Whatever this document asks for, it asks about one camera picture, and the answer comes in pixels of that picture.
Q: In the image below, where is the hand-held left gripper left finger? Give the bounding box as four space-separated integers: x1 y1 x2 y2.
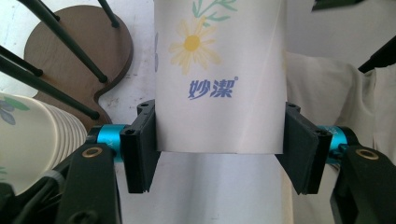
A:
92 99 162 194

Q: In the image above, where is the stack of flowered paper cups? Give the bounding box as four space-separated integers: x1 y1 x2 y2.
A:
0 91 89 197

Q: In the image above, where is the black rod holder brown base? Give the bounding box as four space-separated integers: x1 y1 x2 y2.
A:
0 54 114 133
0 0 134 98

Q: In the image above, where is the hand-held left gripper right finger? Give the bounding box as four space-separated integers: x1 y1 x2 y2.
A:
275 102 348 196

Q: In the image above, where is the daisy print paper cup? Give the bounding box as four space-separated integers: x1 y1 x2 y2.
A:
153 0 289 155

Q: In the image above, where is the black bar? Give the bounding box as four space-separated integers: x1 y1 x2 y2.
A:
358 35 396 75

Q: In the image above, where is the white cloth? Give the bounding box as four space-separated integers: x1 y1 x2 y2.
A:
281 50 396 224

